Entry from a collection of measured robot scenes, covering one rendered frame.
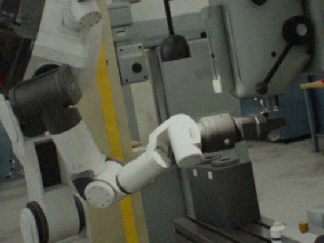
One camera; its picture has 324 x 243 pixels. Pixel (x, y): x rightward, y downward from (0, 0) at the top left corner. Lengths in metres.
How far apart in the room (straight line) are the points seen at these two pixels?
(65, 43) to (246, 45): 0.48
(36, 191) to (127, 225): 1.37
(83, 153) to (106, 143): 1.62
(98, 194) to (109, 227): 1.67
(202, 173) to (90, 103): 1.31
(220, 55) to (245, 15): 0.12
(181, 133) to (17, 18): 0.52
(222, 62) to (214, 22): 0.10
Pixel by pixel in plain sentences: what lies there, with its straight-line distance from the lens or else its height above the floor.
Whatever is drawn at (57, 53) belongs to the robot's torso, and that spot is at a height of 1.50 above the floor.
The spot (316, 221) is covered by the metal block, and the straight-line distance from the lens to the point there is 1.43.
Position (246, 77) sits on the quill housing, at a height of 1.37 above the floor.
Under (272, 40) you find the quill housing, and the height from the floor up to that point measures 1.44.
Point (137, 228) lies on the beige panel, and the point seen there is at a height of 0.61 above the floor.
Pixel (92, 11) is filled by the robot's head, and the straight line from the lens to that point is 1.56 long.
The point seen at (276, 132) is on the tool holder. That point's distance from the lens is 1.54.
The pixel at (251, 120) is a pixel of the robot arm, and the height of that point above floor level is 1.26.
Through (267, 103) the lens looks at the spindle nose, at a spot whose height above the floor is 1.29.
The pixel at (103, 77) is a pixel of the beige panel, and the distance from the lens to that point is 3.17.
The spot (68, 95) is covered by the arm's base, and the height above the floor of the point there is 1.40.
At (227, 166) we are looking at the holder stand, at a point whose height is 1.09.
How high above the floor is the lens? 1.43
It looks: 3 degrees down
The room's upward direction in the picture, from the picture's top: 10 degrees counter-clockwise
